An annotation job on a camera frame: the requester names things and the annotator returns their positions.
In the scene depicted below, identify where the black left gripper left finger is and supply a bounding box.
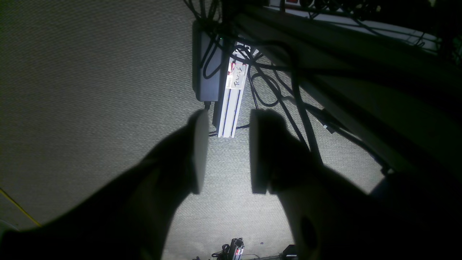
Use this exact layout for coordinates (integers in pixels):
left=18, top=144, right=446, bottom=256
left=1, top=110, right=209, bottom=260

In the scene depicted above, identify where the aluminium extrusion with label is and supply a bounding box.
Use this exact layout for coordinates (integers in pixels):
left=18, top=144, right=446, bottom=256
left=210, top=49, right=249, bottom=138

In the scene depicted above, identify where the yellow cable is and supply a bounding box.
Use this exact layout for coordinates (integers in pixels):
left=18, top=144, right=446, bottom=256
left=0, top=188, right=42, bottom=228

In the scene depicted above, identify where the black cable bundle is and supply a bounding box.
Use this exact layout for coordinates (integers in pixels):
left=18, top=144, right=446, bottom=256
left=182, top=0, right=394, bottom=174

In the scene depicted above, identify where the grey power adapter box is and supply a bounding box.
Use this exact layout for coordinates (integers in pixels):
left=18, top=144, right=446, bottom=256
left=192, top=20, right=223, bottom=103

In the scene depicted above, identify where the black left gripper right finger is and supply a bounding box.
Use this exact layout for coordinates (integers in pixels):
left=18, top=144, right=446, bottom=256
left=250, top=110, right=461, bottom=260

